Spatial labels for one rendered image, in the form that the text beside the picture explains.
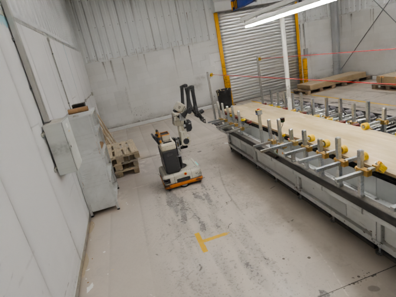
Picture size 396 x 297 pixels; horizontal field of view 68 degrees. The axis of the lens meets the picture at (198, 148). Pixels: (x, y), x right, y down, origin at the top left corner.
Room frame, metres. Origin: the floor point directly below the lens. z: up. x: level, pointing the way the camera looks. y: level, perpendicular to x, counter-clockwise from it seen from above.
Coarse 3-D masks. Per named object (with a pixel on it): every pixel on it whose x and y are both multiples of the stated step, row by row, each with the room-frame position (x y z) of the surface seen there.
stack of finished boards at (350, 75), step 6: (348, 72) 11.17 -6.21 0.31; (354, 72) 10.90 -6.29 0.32; (360, 72) 10.64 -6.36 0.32; (324, 78) 10.91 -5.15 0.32; (330, 78) 10.65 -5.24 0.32; (336, 78) 10.38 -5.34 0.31; (342, 78) 10.41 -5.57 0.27; (348, 78) 10.47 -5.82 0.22; (354, 78) 10.53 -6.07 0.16; (300, 84) 10.66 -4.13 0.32; (306, 84) 10.39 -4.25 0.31; (312, 84) 10.15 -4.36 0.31; (318, 84) 10.17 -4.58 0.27; (324, 84) 10.22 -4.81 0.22; (330, 84) 10.28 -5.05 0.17
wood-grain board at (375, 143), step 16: (240, 112) 5.36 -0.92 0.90; (272, 112) 4.87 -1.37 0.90; (288, 112) 4.66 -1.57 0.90; (272, 128) 3.92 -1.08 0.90; (288, 128) 3.77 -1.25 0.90; (304, 128) 3.63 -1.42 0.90; (320, 128) 3.51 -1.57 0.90; (336, 128) 3.38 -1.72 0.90; (352, 128) 3.27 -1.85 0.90; (352, 144) 2.80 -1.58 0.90; (368, 144) 2.72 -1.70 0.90; (384, 144) 2.64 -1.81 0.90; (368, 160) 2.37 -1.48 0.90; (384, 160) 2.31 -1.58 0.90
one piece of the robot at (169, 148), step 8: (160, 144) 4.56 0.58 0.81; (168, 144) 4.53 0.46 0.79; (176, 144) 4.78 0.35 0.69; (160, 152) 4.73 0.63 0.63; (168, 152) 4.52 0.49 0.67; (176, 152) 4.55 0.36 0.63; (168, 160) 4.52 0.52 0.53; (176, 160) 4.54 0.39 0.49; (168, 168) 4.51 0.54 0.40; (176, 168) 4.54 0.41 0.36
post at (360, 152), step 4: (360, 152) 2.12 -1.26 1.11; (360, 156) 2.12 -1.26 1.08; (360, 160) 2.12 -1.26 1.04; (360, 164) 2.12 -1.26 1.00; (360, 168) 2.12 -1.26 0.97; (360, 176) 2.12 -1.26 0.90; (360, 180) 2.12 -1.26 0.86; (360, 184) 2.12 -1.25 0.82; (360, 188) 2.12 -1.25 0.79; (360, 192) 2.12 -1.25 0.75
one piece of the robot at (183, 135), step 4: (172, 112) 4.89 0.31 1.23; (172, 116) 4.89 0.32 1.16; (176, 116) 4.71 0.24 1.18; (176, 120) 4.72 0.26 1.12; (176, 124) 4.76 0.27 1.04; (180, 124) 4.78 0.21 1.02; (180, 128) 4.79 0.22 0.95; (180, 132) 4.75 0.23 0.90; (184, 132) 4.75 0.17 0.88; (180, 136) 4.76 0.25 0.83; (184, 136) 4.75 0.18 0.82; (188, 136) 4.77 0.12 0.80; (180, 140) 4.81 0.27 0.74; (184, 140) 4.74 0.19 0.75; (188, 140) 4.76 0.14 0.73; (184, 144) 4.74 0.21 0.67; (188, 144) 4.76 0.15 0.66
